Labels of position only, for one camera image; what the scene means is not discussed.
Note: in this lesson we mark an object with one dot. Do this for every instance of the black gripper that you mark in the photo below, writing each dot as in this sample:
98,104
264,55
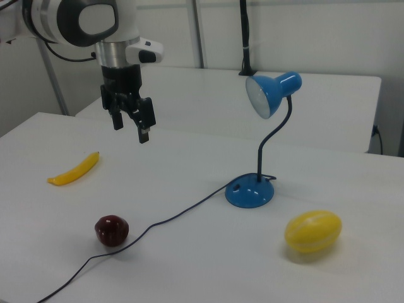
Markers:
121,79

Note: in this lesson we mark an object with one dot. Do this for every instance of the blue gooseneck desk lamp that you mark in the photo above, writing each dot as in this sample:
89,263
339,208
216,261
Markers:
249,193

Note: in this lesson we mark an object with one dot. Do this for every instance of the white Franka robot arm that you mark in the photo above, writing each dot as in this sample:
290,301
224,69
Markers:
41,19

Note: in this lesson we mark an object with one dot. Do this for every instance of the yellow plastic banana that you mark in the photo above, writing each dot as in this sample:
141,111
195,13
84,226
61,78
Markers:
77,170

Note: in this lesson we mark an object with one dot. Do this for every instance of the dark red plastic apple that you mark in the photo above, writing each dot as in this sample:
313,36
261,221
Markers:
111,231

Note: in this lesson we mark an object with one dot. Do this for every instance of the black clamped stand pole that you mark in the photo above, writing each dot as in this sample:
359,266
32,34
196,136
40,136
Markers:
245,38

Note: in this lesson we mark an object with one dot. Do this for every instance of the yellow plastic melon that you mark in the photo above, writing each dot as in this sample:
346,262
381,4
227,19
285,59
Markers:
312,232

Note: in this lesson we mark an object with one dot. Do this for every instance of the grey metal wall post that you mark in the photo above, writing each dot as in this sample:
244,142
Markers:
52,75
198,31

